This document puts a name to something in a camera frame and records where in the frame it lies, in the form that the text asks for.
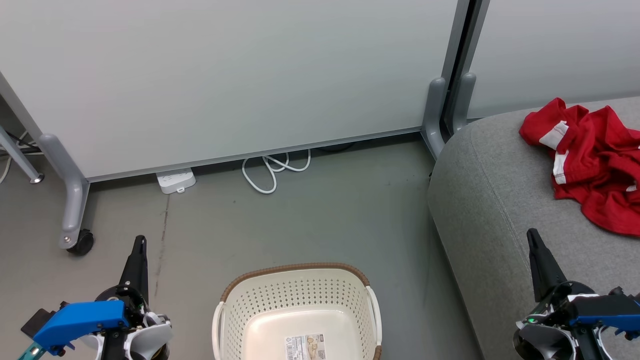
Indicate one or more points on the grey fabric sofa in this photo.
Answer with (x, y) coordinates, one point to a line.
(490, 200)

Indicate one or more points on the basket product sticker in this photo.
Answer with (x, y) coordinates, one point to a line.
(305, 347)

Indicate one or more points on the white partition panel beside sofa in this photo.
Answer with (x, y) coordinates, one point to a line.
(560, 50)

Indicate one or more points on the white power strip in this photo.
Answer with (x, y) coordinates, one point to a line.
(175, 180)

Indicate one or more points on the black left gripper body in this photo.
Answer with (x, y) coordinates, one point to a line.
(117, 294)

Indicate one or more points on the blue right camera mount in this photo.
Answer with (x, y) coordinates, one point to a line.
(605, 312)

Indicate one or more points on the grey partition leg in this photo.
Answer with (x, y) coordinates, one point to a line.
(75, 200)

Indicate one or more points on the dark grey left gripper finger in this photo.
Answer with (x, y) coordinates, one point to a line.
(137, 267)

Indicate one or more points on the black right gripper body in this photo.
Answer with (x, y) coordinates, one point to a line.
(560, 300)

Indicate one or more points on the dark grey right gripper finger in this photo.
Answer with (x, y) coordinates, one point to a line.
(542, 265)

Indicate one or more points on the grey vertical partition post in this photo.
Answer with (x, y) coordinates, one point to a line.
(462, 40)

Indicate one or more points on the black left camera box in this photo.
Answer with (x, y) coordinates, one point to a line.
(36, 322)

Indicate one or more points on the black caster wheel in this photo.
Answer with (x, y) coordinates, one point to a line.
(82, 243)

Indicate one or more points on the large white partition panel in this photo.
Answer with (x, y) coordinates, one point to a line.
(225, 75)

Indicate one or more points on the metal stand leg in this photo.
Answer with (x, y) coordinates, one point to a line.
(20, 157)

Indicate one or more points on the grey partition foot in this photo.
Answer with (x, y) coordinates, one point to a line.
(434, 115)
(464, 100)

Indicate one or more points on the cream perforated laundry basket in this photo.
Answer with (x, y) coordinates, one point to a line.
(300, 295)

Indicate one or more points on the red white clothing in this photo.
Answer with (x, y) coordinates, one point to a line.
(600, 160)

